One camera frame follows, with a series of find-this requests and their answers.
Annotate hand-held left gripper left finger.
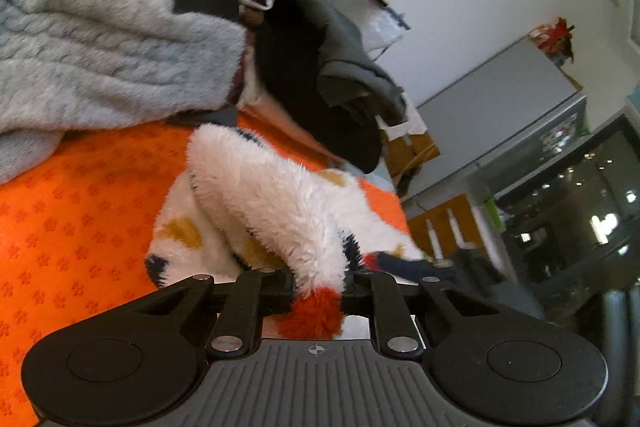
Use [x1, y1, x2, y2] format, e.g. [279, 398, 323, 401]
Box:
[132, 268, 297, 355]

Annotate white polka dot fleece garment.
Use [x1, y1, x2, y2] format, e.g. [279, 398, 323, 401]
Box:
[145, 123, 426, 341]

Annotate dark glass cabinet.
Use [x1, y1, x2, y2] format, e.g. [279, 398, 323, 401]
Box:
[492, 104, 640, 303]

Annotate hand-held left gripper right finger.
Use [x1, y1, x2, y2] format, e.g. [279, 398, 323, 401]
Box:
[344, 270, 499, 356]

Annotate red ornament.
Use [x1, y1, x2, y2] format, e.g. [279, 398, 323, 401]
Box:
[530, 17, 576, 65]

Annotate orange patterned mat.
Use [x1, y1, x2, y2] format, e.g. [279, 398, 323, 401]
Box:
[0, 112, 410, 427]

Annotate beige garment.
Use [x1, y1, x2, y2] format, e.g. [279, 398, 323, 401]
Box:
[237, 99, 351, 170]

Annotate black rod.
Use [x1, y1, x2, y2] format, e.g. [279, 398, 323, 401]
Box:
[359, 0, 412, 30]

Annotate clear plastic bag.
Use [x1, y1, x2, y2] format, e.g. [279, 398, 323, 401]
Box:
[345, 0, 407, 58]

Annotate dark grey garment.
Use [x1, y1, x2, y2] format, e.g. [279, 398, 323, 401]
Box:
[317, 4, 418, 128]

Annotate grey knit cardigan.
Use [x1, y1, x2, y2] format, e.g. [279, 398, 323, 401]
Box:
[0, 0, 247, 185]

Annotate wooden chair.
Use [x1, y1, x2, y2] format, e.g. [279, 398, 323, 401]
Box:
[402, 193, 501, 268]

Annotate grey refrigerator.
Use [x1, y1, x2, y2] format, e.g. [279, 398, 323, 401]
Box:
[415, 34, 590, 202]

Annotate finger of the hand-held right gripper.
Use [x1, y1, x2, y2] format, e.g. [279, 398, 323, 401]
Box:
[375, 250, 454, 284]

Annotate cardboard box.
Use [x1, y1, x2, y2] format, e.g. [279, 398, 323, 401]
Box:
[385, 127, 442, 198]

